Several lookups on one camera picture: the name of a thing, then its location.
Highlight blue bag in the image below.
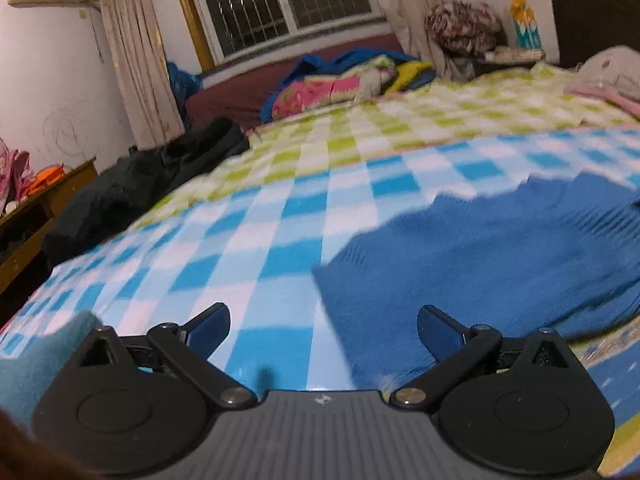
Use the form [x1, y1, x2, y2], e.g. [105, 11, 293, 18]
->
[167, 62, 203, 126]

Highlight barred window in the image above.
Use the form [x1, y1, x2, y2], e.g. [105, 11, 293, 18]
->
[170, 0, 396, 68]

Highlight beige curtain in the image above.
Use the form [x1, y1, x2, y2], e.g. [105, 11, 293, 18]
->
[355, 0, 451, 78]
[92, 0, 186, 151]

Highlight teal cloth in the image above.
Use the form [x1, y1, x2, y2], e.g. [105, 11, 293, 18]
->
[0, 311, 103, 426]

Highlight yellow blanket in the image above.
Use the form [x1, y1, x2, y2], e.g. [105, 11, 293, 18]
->
[382, 60, 436, 93]

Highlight dark wooden wardrobe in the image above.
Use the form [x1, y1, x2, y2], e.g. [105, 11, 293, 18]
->
[549, 0, 640, 68]

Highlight floral cloth bundle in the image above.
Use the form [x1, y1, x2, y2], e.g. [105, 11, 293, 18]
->
[425, 0, 503, 56]

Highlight blue knit sweater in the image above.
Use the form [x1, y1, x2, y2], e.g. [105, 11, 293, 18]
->
[312, 170, 640, 391]

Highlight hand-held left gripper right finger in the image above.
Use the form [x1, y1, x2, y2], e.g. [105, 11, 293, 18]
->
[389, 304, 587, 410]

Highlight green checkered bedsheet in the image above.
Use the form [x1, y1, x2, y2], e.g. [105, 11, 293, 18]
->
[127, 62, 640, 231]

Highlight maroon headboard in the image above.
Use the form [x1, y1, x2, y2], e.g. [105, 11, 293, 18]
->
[185, 35, 406, 133]

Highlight blue checkered sheet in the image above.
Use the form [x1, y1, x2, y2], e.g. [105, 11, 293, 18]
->
[0, 127, 640, 476]

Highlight black clothes pile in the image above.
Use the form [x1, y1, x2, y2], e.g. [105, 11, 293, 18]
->
[42, 117, 251, 273]

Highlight orange and blue bottle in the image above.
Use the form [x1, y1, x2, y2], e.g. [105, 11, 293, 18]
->
[510, 0, 543, 51]

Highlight pink floral cloth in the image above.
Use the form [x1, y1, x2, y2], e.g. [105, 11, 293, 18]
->
[0, 137, 33, 211]

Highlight grey cloth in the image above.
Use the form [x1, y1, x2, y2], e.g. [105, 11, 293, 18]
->
[355, 67, 396, 101]

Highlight white and pink clothes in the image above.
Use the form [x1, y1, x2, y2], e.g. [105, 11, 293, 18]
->
[564, 46, 640, 118]

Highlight blue patterned bedsheet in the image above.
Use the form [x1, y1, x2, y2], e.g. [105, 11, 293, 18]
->
[570, 317, 640, 478]

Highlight orange item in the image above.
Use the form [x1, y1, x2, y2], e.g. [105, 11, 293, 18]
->
[27, 164, 66, 196]

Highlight blue blanket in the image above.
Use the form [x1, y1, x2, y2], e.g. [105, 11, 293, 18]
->
[260, 49, 436, 123]

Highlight cluttered nightstand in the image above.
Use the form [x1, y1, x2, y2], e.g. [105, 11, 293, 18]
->
[482, 46, 546, 63]

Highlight pink floral quilt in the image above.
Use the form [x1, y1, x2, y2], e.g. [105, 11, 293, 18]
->
[272, 72, 386, 121]

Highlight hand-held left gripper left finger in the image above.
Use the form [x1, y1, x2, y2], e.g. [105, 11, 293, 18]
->
[65, 303, 258, 410]

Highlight wooden side cabinet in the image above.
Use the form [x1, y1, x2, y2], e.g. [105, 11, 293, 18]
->
[0, 157, 98, 326]

